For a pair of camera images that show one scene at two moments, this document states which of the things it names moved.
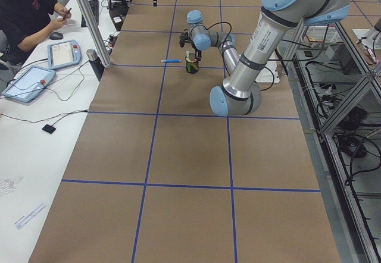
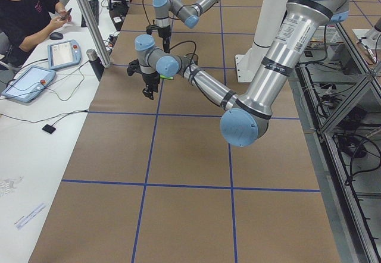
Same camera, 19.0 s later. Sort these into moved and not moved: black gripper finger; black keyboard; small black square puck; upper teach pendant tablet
Moved: black gripper finger
Not moved: small black square puck; black keyboard; upper teach pendant tablet
